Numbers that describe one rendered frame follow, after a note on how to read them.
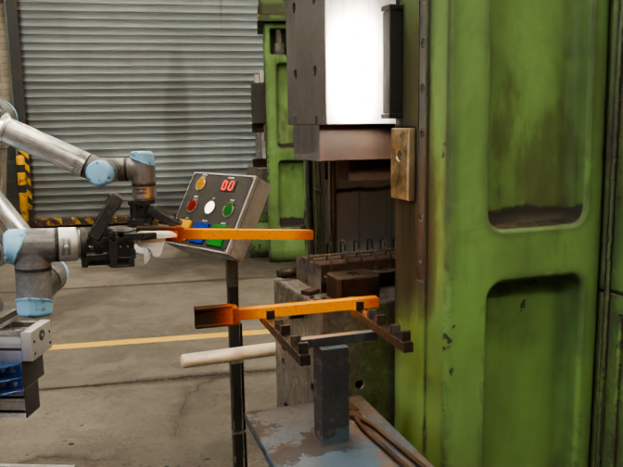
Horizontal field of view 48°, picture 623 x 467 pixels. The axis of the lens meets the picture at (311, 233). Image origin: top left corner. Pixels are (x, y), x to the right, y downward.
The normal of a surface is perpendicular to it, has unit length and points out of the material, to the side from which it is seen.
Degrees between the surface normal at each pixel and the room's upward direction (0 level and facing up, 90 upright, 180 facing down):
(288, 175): 90
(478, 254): 90
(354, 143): 90
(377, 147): 90
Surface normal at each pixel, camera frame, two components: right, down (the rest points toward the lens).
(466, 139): 0.36, 0.12
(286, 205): 0.07, 0.16
